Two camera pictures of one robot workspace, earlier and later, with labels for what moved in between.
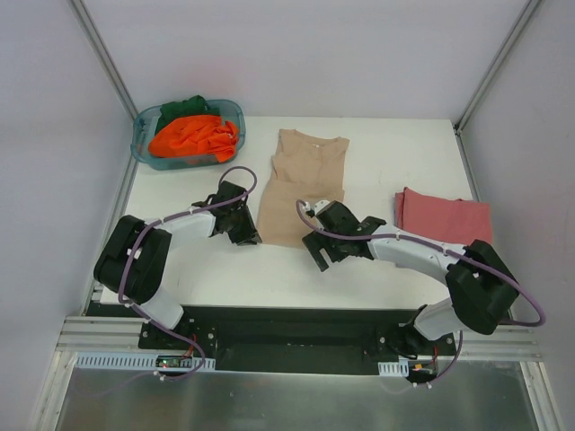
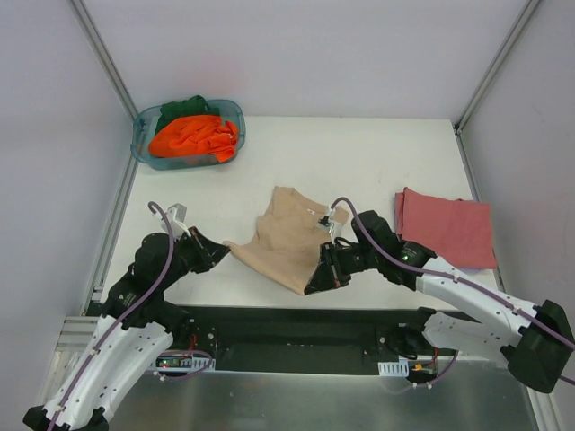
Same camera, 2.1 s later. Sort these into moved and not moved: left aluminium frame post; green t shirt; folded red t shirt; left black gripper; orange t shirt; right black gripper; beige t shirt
Moved: right black gripper; beige t shirt; left black gripper
Not moved: folded red t shirt; left aluminium frame post; green t shirt; orange t shirt
